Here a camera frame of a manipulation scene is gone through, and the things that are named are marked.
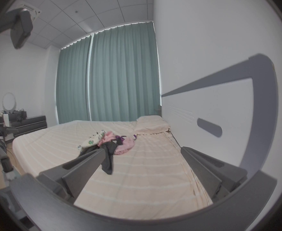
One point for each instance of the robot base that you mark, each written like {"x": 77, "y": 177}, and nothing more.
{"x": 7, "y": 201}

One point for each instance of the bed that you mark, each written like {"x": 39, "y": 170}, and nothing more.
{"x": 143, "y": 177}

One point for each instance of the purple garment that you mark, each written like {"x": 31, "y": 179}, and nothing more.
{"x": 120, "y": 138}

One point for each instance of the white printed pyjama top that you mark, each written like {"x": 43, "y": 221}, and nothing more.
{"x": 91, "y": 141}

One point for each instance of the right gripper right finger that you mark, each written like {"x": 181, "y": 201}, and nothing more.
{"x": 203, "y": 172}

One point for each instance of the black T-shirt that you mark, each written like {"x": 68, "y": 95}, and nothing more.
{"x": 108, "y": 157}

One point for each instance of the pink garment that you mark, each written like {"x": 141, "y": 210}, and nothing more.
{"x": 126, "y": 147}

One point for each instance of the blue-green curtain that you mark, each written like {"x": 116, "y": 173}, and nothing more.
{"x": 73, "y": 85}
{"x": 124, "y": 76}

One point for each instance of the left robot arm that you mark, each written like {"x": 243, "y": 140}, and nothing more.
{"x": 1, "y": 154}

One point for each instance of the round white mirror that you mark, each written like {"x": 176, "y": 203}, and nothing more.
{"x": 9, "y": 101}

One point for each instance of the black chest of drawers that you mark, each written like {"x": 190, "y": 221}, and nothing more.
{"x": 32, "y": 124}

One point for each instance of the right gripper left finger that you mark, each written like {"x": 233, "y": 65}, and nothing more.
{"x": 83, "y": 169}

